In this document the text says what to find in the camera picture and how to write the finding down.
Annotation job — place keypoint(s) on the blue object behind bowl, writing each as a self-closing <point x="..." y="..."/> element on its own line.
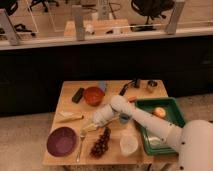
<point x="102" y="85"/>

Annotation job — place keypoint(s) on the purple plate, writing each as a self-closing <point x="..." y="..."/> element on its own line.
<point x="61" y="142"/>

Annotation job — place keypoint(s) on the black handled knife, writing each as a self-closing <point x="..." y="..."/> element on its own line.
<point x="125" y="87"/>

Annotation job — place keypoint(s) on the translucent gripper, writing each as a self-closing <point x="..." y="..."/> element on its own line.
<point x="90" y="126"/>

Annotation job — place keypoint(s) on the small metal can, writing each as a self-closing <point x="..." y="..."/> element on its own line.
<point x="151" y="85"/>

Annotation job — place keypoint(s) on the wooden table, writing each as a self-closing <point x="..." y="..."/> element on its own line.
<point x="113" y="156"/>

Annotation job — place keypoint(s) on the red bowl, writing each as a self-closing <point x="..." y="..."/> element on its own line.
<point x="93" y="96"/>

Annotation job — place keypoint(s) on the bunch of dark grapes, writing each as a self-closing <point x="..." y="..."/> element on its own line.
<point x="101" y="145"/>

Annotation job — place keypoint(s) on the blue plastic cup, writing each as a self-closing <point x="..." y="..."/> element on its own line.
<point x="123" y="118"/>

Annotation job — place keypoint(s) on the black rectangular sponge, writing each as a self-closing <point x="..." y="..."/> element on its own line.
<point x="78" y="95"/>

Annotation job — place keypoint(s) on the orange carrot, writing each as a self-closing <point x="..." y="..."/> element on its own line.
<point x="132" y="99"/>

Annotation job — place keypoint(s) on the orange apple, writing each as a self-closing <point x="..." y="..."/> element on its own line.
<point x="160" y="112"/>

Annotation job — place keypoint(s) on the green plastic tray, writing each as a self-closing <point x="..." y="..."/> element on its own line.
<point x="152" y="144"/>

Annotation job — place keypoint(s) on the yellow banana piece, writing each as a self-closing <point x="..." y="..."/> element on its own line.
<point x="69" y="116"/>

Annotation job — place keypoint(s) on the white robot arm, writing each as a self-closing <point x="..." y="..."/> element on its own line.
<point x="193" y="142"/>

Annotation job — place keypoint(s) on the black small box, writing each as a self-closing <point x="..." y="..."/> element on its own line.
<point x="137" y="83"/>

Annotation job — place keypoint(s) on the black office chair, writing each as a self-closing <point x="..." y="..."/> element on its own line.
<point x="152" y="8"/>

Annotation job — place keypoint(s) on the white plastic cup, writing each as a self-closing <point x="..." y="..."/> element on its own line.
<point x="128" y="145"/>

